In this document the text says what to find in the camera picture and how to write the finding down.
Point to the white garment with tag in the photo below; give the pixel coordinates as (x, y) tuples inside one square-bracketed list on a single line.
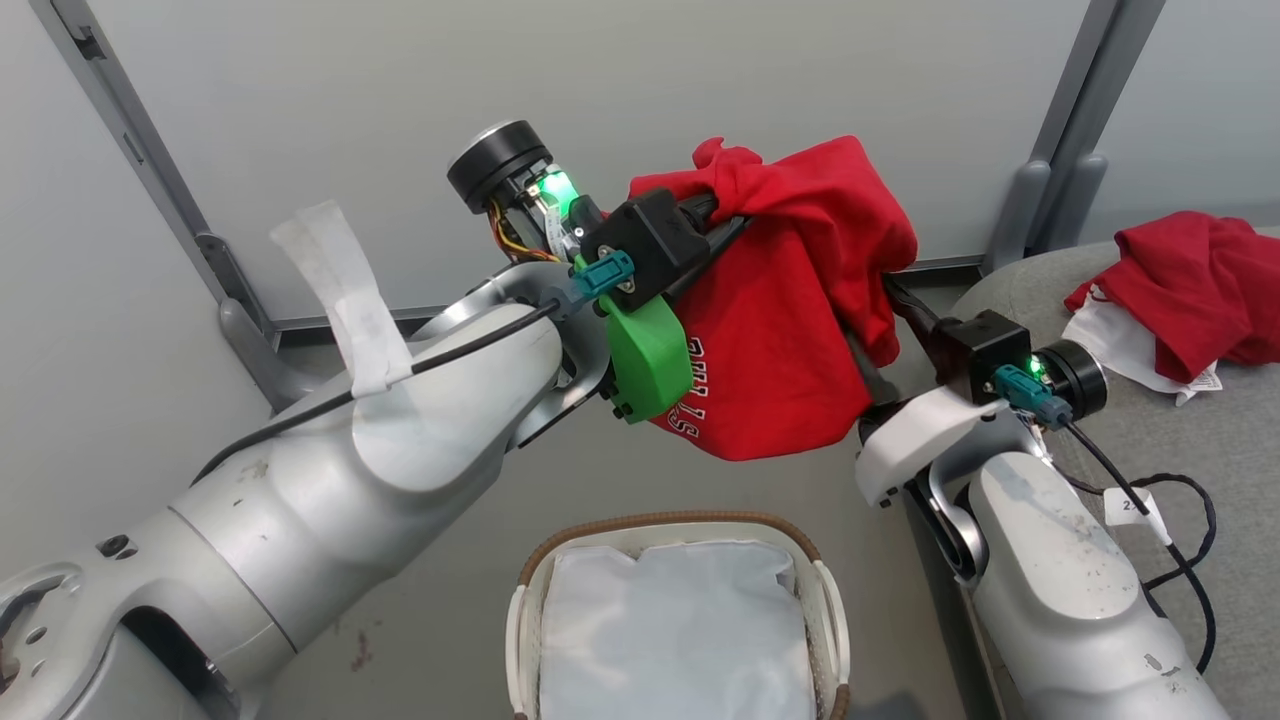
[(1115, 340)]

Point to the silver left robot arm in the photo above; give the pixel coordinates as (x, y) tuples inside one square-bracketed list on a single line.
[(300, 500)]

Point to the red shirt with white letters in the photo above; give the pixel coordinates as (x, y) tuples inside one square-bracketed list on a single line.
[(780, 330)]

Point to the white basket liner cloth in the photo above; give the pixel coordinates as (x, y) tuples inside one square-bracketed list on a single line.
[(680, 640)]

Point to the grey partition foot bracket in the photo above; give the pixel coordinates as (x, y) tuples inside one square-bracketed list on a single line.
[(250, 350), (1040, 210)]

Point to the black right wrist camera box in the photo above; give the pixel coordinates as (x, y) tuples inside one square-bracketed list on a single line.
[(985, 345)]

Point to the white laundry basket brown rim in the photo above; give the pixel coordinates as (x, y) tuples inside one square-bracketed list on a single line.
[(830, 620)]

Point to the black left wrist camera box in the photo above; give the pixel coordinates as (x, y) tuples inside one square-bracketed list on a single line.
[(650, 235)]

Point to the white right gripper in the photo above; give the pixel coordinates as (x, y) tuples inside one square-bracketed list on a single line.
[(915, 435)]

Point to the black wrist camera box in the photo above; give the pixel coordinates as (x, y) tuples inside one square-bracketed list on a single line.
[(650, 235), (985, 345)]

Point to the grey partition post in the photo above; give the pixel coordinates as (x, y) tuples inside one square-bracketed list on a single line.
[(130, 140), (1085, 100)]

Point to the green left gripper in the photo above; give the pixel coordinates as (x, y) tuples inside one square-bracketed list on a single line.
[(650, 360)]

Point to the plain red garment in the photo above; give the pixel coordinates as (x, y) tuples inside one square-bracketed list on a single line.
[(1190, 290)]

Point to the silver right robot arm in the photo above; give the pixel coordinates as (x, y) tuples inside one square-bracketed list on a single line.
[(1070, 600)]

